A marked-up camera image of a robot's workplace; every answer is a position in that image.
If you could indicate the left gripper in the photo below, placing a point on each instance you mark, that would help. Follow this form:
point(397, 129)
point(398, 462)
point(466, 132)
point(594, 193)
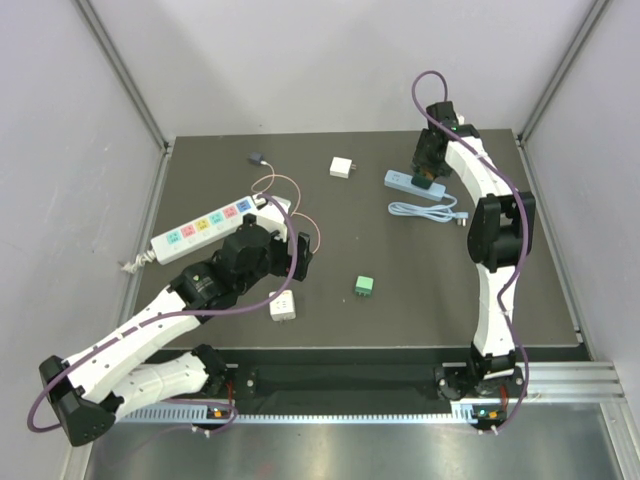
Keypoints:
point(302, 256)

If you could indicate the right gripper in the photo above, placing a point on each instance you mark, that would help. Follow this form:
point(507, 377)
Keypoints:
point(419, 160)

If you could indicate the dark green cube adapter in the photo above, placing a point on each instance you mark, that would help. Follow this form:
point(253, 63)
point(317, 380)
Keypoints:
point(422, 182)

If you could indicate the white cube socket adapter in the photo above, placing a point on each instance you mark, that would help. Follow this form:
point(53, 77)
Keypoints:
point(282, 307)

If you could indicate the light green usb charger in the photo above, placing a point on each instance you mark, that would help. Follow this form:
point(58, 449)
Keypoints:
point(364, 286)

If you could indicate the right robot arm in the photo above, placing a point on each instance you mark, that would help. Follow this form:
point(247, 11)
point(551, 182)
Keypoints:
point(499, 239)

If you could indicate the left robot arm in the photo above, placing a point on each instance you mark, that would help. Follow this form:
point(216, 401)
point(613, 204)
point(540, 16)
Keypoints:
point(91, 391)

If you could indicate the grey small plug adapter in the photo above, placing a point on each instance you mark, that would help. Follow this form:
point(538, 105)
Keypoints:
point(256, 158)

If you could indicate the white charger at back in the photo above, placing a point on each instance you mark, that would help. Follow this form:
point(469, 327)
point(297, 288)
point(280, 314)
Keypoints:
point(341, 167)

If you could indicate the white multicolour power strip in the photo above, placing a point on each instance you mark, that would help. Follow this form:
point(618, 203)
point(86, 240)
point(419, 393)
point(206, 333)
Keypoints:
point(194, 235)

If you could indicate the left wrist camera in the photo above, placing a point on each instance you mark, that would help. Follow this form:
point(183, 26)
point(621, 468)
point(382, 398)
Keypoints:
point(270, 218)

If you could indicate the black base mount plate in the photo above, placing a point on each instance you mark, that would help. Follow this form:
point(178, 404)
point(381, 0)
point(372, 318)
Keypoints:
point(338, 381)

